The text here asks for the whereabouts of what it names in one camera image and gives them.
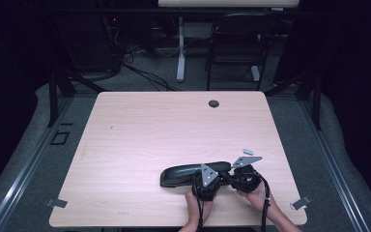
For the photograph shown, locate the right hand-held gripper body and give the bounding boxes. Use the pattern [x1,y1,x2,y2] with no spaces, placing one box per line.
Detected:
[230,156,264,194]

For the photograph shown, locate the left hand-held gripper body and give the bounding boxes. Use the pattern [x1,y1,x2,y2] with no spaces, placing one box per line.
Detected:
[191,162,222,202]

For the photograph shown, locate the person's right hand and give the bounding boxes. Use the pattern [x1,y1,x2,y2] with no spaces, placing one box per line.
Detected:
[236,182,273,212]

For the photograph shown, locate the person's left hand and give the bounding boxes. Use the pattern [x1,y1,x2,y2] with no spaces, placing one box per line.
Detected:
[185,188,215,223]

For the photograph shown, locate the black metal stand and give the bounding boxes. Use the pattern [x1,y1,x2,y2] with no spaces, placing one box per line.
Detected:
[46,69,107,129]
[264,69,323,131]

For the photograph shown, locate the white desk leg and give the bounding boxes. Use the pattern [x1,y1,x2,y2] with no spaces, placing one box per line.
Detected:
[176,15,186,83]
[250,65,261,82]

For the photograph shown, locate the black folding chair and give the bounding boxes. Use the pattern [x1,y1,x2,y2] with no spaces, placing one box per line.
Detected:
[205,13,279,92]

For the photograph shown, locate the white desk top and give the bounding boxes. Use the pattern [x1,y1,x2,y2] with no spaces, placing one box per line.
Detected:
[157,0,300,9]

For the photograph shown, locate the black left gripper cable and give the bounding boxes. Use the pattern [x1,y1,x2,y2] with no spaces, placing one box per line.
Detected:
[192,173,206,232]

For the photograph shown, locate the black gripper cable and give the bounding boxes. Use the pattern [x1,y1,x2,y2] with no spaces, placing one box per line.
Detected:
[192,173,206,232]
[254,173,271,232]

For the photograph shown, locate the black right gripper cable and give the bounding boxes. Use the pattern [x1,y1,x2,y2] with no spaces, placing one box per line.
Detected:
[254,173,271,232]

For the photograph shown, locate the grey metal corner bracket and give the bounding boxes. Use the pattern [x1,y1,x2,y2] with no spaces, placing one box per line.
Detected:
[290,195,313,211]
[45,197,69,209]

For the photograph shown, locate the black floor cables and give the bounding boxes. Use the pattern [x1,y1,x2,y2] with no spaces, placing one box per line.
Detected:
[122,62,182,92]

